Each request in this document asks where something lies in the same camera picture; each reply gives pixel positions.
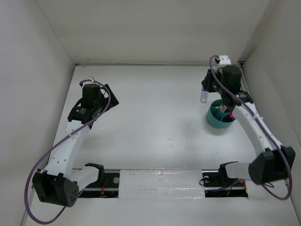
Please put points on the blue and black highlighter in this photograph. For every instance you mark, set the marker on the blue and black highlighter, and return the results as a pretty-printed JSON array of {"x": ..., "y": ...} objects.
[{"x": 228, "y": 119}]

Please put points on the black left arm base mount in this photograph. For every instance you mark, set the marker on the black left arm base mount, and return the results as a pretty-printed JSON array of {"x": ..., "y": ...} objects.
[{"x": 106, "y": 186}]

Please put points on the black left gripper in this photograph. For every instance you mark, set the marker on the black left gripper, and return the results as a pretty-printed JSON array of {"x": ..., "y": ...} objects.
[{"x": 105, "y": 100}]

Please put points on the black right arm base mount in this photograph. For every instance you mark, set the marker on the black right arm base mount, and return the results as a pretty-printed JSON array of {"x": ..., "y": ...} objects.
[{"x": 217, "y": 184}]

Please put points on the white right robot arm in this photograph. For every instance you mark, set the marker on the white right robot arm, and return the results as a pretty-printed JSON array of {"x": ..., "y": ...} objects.
[{"x": 273, "y": 161}]

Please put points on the aluminium rail at right edge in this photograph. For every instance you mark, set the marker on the aluminium rail at right edge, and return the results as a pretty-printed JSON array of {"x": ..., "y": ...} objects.
[{"x": 243, "y": 81}]

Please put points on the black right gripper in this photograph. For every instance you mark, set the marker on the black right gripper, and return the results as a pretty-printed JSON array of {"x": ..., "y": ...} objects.
[{"x": 206, "y": 82}]

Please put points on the pink pen with clear cap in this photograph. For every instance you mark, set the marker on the pink pen with clear cap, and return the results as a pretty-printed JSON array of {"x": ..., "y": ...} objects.
[{"x": 223, "y": 108}]

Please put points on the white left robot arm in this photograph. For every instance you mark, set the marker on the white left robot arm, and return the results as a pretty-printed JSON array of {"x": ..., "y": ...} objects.
[{"x": 57, "y": 184}]

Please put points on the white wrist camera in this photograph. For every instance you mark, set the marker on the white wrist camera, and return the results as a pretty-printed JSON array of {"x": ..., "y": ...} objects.
[
  {"x": 91, "y": 79},
  {"x": 223, "y": 60}
]

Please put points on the teal round divided organizer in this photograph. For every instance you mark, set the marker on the teal round divided organizer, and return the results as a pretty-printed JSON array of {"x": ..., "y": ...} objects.
[{"x": 215, "y": 116}]

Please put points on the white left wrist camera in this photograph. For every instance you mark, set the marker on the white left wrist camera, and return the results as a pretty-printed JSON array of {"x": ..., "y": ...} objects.
[{"x": 91, "y": 79}]

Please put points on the clear spray bottle blue cap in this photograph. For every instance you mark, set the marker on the clear spray bottle blue cap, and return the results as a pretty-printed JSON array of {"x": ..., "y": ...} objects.
[{"x": 204, "y": 95}]

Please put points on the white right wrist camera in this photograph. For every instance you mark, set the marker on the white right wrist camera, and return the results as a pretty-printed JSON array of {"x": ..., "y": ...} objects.
[{"x": 223, "y": 60}]

